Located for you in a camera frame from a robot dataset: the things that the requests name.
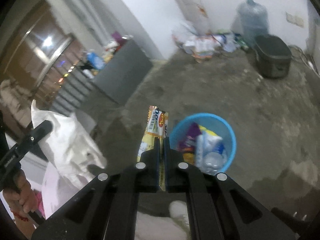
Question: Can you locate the black rice cooker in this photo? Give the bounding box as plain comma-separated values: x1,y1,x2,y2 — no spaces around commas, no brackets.
254,34,292,79

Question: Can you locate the purple cup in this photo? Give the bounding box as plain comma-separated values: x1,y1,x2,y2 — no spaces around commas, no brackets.
111,31,123,44

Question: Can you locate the rolled wallpaper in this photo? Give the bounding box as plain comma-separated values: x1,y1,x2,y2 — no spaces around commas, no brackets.
175,0,212,35

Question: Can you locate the white shoe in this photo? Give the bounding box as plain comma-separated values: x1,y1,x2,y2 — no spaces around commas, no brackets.
169,200,190,231

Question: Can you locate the yellow orange snack wrapper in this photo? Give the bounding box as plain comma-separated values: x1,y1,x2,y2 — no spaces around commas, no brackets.
137,106,169,191

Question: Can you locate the pepsi plastic bottle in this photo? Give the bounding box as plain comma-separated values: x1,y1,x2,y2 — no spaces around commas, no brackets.
195,131,228,175

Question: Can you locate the person's left hand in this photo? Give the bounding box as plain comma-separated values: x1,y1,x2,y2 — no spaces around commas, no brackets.
3,170,38,217

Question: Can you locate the grey cabinet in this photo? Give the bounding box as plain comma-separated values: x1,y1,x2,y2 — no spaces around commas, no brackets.
93,40,153,105

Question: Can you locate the beige hanging coat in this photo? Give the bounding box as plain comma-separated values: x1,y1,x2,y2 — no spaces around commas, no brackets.
1,79,32,128

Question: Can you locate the grey curtain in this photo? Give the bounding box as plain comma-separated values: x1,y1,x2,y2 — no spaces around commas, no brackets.
35,0,163,61

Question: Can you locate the large water jug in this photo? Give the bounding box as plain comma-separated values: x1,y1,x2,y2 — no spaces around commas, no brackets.
237,0,269,47

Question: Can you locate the purple yellow noodle snack bag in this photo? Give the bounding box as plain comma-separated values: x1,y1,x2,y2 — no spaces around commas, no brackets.
178,122,202,165

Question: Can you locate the blue mesh trash basket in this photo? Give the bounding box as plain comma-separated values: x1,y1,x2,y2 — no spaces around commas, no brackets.
169,113,236,172

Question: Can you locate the floor trash pile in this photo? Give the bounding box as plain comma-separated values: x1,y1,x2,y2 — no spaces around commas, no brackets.
171,22,249,62

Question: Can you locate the blue detergent bottle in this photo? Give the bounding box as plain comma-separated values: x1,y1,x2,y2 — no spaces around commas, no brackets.
87,52,105,70

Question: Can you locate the metal balcony railing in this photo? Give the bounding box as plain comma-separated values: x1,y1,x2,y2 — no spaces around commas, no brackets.
49,65,94,116

